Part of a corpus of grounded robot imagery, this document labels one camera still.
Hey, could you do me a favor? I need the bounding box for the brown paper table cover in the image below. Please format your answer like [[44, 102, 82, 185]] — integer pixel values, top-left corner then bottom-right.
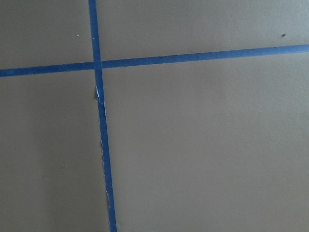
[[0, 0, 309, 232]]

